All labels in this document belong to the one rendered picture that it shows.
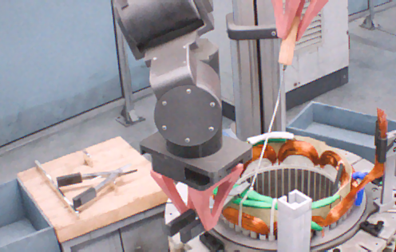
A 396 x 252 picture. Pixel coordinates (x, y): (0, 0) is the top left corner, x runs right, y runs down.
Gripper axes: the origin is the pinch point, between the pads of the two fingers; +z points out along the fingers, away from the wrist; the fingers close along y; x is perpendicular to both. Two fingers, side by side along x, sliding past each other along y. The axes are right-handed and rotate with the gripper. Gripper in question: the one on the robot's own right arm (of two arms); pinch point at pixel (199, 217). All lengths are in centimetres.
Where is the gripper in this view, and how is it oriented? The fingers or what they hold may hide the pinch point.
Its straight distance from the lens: 73.7
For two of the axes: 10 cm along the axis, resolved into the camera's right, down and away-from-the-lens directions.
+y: 7.6, 2.6, -5.9
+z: 0.5, 8.8, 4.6
